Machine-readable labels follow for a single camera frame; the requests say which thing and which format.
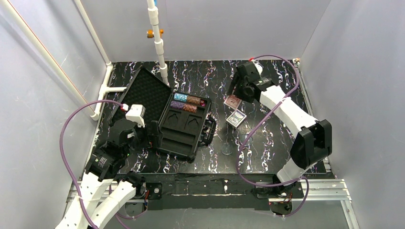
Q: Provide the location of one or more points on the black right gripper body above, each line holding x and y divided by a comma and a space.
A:
236, 85

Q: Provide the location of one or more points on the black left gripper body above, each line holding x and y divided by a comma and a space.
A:
151, 137

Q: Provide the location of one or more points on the red playing card box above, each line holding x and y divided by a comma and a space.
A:
232, 101

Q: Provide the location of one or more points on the black poker set case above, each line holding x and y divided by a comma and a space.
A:
183, 132

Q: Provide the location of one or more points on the blue playing card box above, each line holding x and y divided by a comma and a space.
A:
236, 118

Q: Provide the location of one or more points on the orange black poker chip stack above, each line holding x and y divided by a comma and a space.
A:
190, 108

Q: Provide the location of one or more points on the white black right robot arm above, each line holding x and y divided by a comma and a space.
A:
313, 138

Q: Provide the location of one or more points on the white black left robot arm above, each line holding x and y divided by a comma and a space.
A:
88, 210

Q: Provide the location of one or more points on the blue poker chip stack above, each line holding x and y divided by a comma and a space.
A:
180, 97

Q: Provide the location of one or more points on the brown poker chip stack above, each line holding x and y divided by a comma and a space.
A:
193, 100

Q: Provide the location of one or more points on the clear acrylic dealer button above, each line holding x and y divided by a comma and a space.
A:
244, 138

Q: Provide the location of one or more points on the clear acrylic blind button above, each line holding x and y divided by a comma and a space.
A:
227, 149

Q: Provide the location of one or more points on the white pvc pipe pole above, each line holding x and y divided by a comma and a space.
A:
158, 41

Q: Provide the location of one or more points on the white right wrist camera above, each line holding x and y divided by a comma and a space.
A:
259, 68

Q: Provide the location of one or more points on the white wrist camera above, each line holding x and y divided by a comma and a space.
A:
259, 68
135, 114

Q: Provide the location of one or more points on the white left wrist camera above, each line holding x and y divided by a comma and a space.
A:
135, 114

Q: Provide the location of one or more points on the white pipe frame left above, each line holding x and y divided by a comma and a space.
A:
49, 60

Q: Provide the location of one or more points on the aluminium rail frame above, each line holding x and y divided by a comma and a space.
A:
210, 180

